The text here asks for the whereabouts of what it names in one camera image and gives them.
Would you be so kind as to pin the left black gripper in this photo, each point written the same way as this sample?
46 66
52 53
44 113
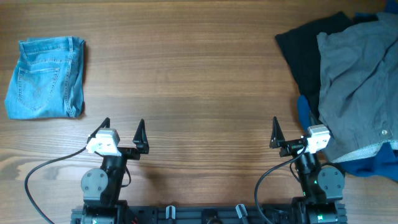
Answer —
126 151

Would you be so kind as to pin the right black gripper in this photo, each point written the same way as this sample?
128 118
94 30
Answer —
294 146

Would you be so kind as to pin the grey shorts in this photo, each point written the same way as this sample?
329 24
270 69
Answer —
358 93

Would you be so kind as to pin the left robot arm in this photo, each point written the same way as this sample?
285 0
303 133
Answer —
101 186

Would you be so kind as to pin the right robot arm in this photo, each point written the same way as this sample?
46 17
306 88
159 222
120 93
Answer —
322 184

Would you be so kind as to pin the folded blue denim jeans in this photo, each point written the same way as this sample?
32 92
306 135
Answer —
47 81

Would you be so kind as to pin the black garment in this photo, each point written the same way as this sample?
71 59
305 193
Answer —
299 47

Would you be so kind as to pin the dark blue garment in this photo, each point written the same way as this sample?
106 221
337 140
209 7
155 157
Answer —
383 163

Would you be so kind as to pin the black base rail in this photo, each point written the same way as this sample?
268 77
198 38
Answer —
205 214

